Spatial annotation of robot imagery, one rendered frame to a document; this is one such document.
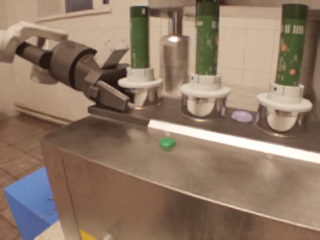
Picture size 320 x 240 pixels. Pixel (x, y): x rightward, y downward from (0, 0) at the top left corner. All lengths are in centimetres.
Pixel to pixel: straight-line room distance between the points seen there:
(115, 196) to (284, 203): 17
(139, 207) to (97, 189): 6
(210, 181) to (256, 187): 4
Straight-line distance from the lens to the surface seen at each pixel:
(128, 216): 28
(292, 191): 24
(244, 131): 31
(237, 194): 22
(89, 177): 29
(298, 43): 30
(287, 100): 30
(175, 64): 49
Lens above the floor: 115
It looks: 21 degrees down
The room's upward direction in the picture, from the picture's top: straight up
